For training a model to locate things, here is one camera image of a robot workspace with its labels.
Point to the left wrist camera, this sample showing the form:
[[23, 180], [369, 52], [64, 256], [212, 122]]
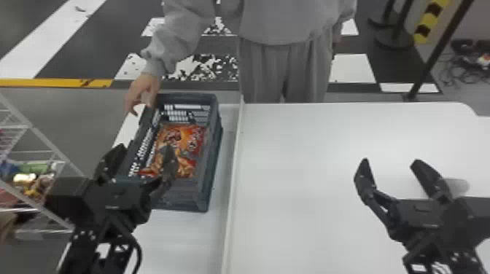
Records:
[[67, 199]]

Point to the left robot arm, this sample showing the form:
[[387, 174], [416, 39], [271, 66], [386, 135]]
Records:
[[82, 248]]

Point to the person's hand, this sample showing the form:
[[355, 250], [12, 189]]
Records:
[[141, 90]]

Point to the blue basket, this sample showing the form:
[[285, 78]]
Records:
[[203, 168]]

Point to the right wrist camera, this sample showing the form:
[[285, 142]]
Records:
[[478, 218]]

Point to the orange snack packet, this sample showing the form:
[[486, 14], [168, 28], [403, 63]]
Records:
[[185, 143]]

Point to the yellow black striped post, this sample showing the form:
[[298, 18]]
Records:
[[428, 21]]

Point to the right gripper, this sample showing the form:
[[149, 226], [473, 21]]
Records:
[[425, 220]]

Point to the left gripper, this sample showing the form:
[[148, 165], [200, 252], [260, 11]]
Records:
[[118, 199]]

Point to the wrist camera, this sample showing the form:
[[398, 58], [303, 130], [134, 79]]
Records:
[[67, 199], [478, 218]]

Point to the person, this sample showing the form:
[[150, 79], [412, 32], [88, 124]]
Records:
[[283, 57]]

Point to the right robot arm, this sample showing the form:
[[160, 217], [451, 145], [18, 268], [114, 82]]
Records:
[[440, 258]]

